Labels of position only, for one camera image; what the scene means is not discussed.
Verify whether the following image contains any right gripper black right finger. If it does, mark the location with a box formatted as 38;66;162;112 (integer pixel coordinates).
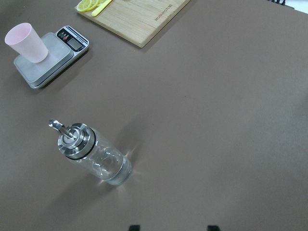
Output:
207;225;219;231

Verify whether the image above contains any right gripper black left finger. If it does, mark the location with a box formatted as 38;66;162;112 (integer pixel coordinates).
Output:
128;225;140;231

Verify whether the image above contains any clear glass sauce bottle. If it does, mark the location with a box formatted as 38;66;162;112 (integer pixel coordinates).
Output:
48;119;132;186

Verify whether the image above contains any pink plastic cup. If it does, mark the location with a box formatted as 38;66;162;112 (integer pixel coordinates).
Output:
5;23;48;63

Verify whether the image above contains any digital kitchen scale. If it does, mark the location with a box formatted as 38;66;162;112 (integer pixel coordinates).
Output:
13;26;89;89

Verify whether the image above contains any wooden cutting board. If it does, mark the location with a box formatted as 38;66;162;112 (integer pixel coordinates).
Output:
80;0;190;48

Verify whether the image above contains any yellow plastic knife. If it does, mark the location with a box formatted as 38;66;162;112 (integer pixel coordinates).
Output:
91;0;112;17

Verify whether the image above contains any lemon slice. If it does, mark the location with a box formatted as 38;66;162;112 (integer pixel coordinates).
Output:
76;0;92;12
90;0;100;10

